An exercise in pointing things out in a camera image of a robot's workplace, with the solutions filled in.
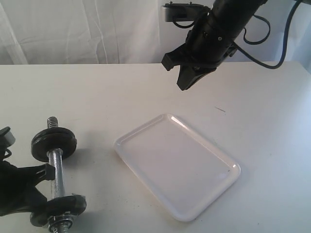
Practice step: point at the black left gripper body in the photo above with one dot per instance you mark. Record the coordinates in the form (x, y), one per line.
(16, 194)

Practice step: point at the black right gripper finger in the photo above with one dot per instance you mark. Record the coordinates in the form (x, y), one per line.
(188, 76)

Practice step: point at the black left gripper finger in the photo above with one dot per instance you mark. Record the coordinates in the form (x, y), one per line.
(74, 204)
(38, 173)

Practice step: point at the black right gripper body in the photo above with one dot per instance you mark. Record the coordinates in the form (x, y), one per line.
(207, 43)

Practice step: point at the chrome dumbbell bar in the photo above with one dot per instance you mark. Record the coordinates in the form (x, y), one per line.
(57, 185)

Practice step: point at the black weight plate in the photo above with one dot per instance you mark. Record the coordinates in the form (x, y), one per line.
(53, 138)
(52, 221)

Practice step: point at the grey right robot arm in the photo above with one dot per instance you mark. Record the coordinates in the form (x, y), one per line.
(245, 9)

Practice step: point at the white plastic tray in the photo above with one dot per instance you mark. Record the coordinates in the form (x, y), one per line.
(184, 171)

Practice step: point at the white backdrop curtain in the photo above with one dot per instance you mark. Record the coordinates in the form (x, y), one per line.
(125, 31)

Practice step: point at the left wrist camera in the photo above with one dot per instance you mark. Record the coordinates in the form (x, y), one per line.
(6, 137)

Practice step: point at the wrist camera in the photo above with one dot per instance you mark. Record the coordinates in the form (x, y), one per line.
(181, 12)
(6, 137)

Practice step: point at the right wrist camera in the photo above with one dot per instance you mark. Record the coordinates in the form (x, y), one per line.
(181, 12)

